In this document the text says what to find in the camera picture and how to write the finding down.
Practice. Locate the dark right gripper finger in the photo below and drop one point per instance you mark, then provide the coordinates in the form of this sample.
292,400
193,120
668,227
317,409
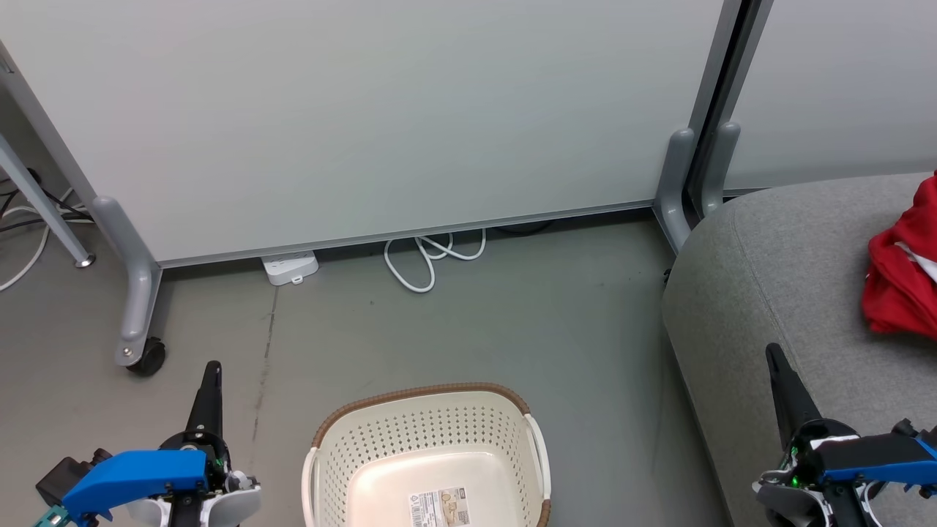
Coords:
790,395

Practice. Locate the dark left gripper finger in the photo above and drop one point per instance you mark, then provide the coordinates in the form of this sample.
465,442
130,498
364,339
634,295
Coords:
208,399

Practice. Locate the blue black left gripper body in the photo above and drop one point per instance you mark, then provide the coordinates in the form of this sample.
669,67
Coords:
139,472

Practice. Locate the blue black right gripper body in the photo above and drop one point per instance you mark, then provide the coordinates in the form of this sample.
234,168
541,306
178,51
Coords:
878,457

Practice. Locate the red basketball jersey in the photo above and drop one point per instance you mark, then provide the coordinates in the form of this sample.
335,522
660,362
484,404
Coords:
900,285

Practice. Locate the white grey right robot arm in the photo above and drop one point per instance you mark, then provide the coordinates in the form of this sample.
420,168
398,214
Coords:
783,505

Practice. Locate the cream laundry basket brown rim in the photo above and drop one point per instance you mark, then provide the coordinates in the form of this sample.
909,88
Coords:
432,454

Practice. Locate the black caster wheel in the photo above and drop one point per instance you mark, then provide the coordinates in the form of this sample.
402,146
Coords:
150,357

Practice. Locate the grey fabric sofa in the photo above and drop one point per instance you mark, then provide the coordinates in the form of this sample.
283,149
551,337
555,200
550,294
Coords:
790,293

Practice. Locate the grey partition foot with caster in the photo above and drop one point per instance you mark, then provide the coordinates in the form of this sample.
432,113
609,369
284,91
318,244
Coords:
139,293

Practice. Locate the white power strip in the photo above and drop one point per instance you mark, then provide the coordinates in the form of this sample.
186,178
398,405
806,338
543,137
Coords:
290,266

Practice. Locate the paper label sticker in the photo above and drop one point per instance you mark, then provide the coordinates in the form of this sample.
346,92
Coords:
439,509

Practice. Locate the grey metal table leg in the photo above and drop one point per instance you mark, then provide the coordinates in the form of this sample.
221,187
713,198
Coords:
40,205

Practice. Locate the narrow white partition panel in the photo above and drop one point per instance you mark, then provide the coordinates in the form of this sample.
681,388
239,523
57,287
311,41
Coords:
842,88

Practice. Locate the wide white partition panel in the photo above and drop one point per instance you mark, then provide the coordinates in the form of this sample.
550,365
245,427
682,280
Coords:
366,110

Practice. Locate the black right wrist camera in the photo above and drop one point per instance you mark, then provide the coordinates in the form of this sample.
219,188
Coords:
911,428

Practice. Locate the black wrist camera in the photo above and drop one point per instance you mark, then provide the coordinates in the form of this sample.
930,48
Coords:
66,472
911,428

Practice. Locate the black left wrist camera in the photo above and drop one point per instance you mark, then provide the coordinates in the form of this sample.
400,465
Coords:
66,472

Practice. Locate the teal left camera connector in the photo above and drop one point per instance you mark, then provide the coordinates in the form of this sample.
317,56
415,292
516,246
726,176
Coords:
50,520

